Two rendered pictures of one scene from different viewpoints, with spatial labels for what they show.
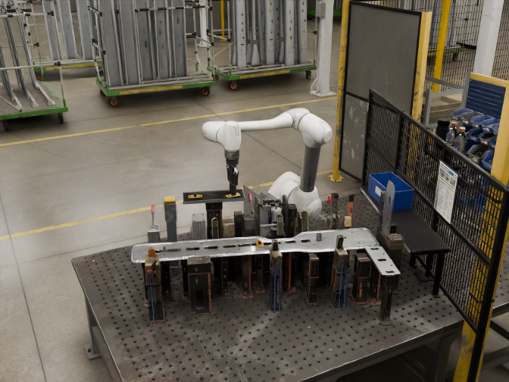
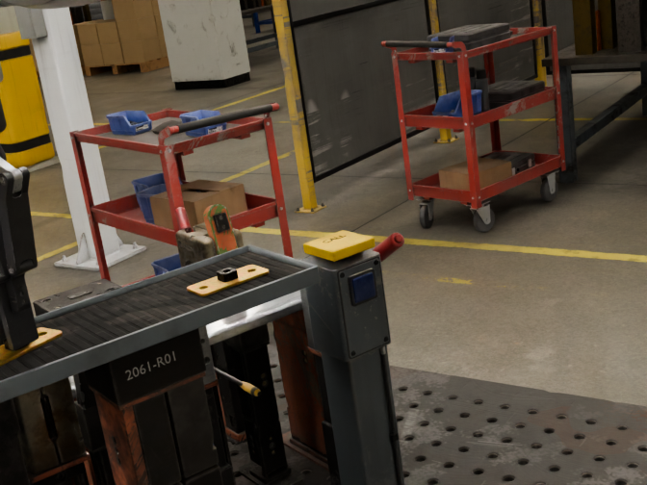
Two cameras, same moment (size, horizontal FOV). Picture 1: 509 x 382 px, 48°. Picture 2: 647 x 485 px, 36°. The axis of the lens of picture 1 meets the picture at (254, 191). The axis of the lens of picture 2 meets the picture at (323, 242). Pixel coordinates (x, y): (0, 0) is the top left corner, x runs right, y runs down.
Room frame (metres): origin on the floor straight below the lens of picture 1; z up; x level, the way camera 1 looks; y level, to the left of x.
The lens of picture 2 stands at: (4.03, 0.03, 1.49)
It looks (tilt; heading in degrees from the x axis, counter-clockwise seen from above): 17 degrees down; 155
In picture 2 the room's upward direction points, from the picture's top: 8 degrees counter-clockwise
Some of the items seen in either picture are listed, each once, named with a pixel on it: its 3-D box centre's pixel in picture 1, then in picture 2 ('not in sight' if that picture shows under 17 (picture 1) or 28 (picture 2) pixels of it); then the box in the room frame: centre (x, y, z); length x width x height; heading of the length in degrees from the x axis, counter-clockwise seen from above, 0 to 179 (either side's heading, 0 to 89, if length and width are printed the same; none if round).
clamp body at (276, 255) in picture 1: (275, 279); not in sight; (2.64, -0.11, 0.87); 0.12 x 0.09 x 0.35; 8
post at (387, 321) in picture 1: (386, 296); not in sight; (2.52, -0.70, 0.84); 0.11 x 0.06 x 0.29; 8
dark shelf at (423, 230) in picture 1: (399, 215); not in sight; (3.13, -0.89, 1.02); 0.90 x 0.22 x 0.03; 8
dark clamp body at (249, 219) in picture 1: (249, 244); not in sight; (3.00, 0.03, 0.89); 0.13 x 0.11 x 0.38; 8
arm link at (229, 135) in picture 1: (230, 134); not in sight; (3.12, 0.14, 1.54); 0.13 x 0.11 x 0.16; 45
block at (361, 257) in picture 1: (360, 278); not in sight; (2.70, -0.59, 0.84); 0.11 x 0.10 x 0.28; 8
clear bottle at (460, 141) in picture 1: (460, 145); not in sight; (2.97, -1.13, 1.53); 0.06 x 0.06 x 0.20
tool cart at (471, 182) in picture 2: not in sight; (478, 123); (-0.03, 2.90, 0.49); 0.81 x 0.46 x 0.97; 105
